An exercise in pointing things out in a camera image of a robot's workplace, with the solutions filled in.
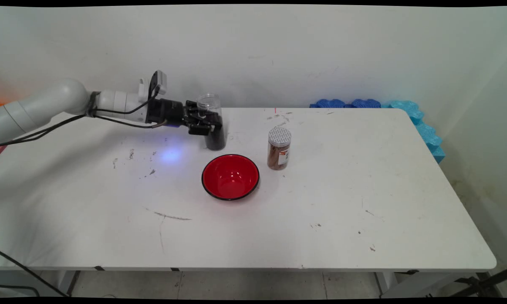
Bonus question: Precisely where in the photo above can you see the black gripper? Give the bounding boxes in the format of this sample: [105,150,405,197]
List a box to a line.
[146,98,224,136]

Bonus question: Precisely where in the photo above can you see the clear jar with dark grains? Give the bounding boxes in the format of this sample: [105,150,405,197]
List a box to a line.
[197,93,227,152]

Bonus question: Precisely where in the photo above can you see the red bowl with black rim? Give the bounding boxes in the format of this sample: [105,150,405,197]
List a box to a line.
[201,154,260,201]

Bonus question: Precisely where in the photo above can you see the brown spice jar patterned lid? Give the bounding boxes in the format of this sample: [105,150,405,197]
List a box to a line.
[267,127,292,171]

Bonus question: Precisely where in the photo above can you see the dark blue foam piece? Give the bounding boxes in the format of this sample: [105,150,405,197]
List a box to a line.
[309,99,346,109]
[350,99,382,109]

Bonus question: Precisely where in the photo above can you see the white table leg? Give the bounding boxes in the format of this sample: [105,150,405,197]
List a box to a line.
[58,271,81,296]
[374,271,396,296]

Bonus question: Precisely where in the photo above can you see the light blue foam piece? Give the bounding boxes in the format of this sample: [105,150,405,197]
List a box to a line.
[382,100,446,164]

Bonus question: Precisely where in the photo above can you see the black tripod leg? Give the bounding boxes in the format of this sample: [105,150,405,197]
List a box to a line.
[450,267,507,298]

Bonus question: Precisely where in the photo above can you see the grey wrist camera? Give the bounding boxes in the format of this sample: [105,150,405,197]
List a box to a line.
[149,70,168,97]

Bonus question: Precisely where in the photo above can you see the black camera cable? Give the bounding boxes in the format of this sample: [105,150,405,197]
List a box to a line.
[91,84,161,115]

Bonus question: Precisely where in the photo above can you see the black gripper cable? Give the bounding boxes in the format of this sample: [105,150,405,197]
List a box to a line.
[0,113,169,147]

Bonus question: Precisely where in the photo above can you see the black hanging cable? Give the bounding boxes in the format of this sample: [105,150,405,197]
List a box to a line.
[0,248,69,297]

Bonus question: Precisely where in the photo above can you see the black floor cable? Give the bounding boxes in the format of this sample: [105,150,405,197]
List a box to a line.
[0,285,41,297]

